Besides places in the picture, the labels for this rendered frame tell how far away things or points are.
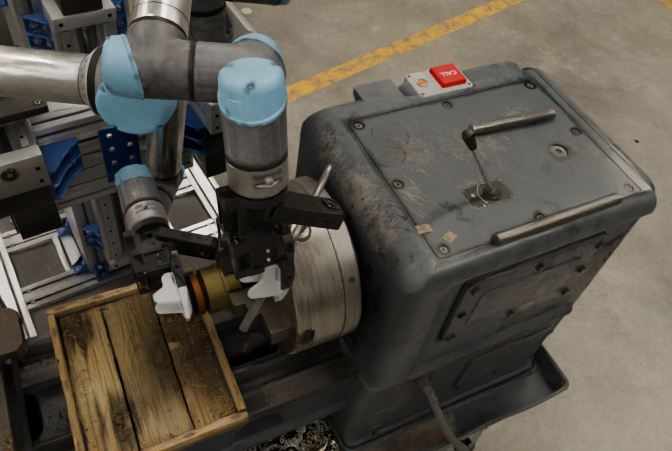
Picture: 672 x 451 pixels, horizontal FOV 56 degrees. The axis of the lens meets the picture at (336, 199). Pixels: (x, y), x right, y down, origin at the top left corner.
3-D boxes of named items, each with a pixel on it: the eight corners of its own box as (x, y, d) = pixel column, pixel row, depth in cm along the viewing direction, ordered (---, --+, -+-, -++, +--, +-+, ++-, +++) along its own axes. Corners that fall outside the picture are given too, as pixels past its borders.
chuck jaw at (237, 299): (286, 272, 116) (312, 325, 109) (284, 288, 120) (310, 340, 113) (228, 291, 112) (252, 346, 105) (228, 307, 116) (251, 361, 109)
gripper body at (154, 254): (140, 299, 116) (126, 248, 123) (187, 285, 119) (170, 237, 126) (136, 275, 110) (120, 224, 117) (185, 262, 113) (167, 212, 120)
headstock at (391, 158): (479, 166, 176) (529, 50, 147) (590, 304, 150) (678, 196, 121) (281, 222, 155) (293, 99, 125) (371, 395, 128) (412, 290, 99)
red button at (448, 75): (450, 69, 140) (452, 62, 138) (465, 86, 136) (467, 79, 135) (427, 74, 138) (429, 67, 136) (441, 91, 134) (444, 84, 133)
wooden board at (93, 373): (192, 276, 141) (191, 266, 138) (249, 423, 121) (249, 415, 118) (49, 319, 130) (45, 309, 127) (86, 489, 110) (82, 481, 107)
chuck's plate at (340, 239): (283, 221, 143) (308, 144, 116) (338, 352, 131) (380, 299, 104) (269, 225, 141) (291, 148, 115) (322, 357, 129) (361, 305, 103)
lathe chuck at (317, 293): (268, 225, 141) (290, 148, 114) (322, 358, 129) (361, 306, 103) (230, 236, 138) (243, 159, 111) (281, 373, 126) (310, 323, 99)
